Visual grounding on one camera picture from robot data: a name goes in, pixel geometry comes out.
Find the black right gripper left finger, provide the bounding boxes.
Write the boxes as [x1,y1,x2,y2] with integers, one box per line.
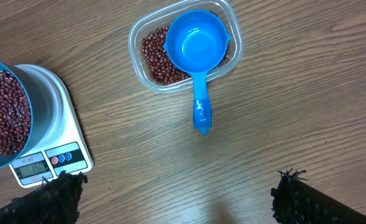
[0,171,88,224]

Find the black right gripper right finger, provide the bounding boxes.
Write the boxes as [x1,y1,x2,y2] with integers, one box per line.
[270,169,366,224]

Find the white digital kitchen scale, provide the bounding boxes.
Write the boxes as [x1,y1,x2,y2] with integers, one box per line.
[9,64,94,188]

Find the blue plastic measuring scoop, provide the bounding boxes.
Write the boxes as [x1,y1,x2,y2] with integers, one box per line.
[163,9,231,135]

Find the red beans in bowl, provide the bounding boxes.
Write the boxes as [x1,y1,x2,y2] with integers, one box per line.
[0,70,31,155]

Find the teal metal bowl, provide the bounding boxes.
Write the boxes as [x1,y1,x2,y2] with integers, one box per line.
[0,62,59,168]

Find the red adzuki beans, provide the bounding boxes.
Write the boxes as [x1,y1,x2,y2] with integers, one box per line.
[142,26,229,85]

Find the clear plastic container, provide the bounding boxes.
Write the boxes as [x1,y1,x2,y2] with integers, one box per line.
[128,0,244,93]

